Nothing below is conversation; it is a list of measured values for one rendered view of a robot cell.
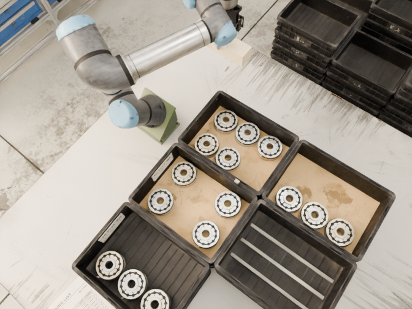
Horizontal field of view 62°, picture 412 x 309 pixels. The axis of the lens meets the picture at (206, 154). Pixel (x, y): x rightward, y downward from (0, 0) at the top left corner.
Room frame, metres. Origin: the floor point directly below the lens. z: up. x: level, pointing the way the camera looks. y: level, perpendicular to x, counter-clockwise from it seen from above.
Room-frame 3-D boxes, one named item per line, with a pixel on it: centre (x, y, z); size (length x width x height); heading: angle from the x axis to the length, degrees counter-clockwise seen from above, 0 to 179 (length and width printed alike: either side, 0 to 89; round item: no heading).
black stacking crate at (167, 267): (0.14, 0.27, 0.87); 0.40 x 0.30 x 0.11; 47
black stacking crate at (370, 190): (0.31, -0.43, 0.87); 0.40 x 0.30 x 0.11; 47
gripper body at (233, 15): (0.93, -0.14, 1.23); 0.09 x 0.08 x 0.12; 46
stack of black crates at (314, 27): (1.48, -0.76, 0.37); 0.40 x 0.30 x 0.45; 46
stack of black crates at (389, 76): (1.20, -1.05, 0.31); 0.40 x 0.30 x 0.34; 46
